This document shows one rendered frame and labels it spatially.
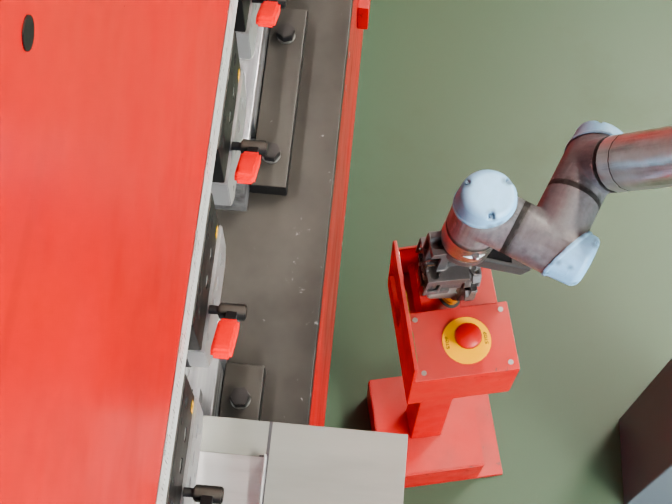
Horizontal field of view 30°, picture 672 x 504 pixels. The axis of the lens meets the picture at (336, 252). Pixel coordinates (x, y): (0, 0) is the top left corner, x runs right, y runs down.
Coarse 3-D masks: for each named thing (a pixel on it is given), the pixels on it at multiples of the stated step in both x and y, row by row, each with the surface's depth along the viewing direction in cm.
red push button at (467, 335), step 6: (462, 324) 182; (468, 324) 181; (474, 324) 182; (456, 330) 181; (462, 330) 181; (468, 330) 181; (474, 330) 181; (480, 330) 181; (456, 336) 181; (462, 336) 181; (468, 336) 181; (474, 336) 181; (480, 336) 181; (462, 342) 180; (468, 342) 180; (474, 342) 180; (468, 348) 181
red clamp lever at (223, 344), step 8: (224, 304) 136; (232, 304) 136; (240, 304) 136; (208, 312) 136; (216, 312) 136; (224, 312) 136; (232, 312) 135; (240, 312) 136; (224, 320) 133; (232, 320) 133; (216, 328) 132; (224, 328) 132; (232, 328) 132; (216, 336) 130; (224, 336) 130; (232, 336) 131; (216, 344) 129; (224, 344) 129; (232, 344) 130; (216, 352) 129; (224, 352) 129; (232, 352) 130
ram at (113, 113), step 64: (0, 0) 56; (64, 0) 67; (128, 0) 83; (192, 0) 110; (0, 64) 57; (64, 64) 68; (128, 64) 85; (192, 64) 113; (0, 128) 58; (64, 128) 70; (128, 128) 87; (192, 128) 116; (0, 192) 59; (64, 192) 71; (128, 192) 89; (192, 192) 120; (0, 256) 60; (64, 256) 72; (128, 256) 91; (192, 256) 123; (0, 320) 61; (64, 320) 74; (128, 320) 93; (0, 384) 62; (64, 384) 75; (128, 384) 95; (0, 448) 63; (64, 448) 76; (128, 448) 98
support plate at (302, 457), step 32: (224, 448) 155; (256, 448) 155; (288, 448) 155; (320, 448) 155; (352, 448) 155; (384, 448) 155; (288, 480) 154; (320, 480) 154; (352, 480) 154; (384, 480) 154
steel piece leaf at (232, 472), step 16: (208, 464) 154; (224, 464) 154; (240, 464) 154; (256, 464) 154; (208, 480) 153; (224, 480) 153; (240, 480) 153; (256, 480) 153; (224, 496) 153; (240, 496) 153; (256, 496) 153
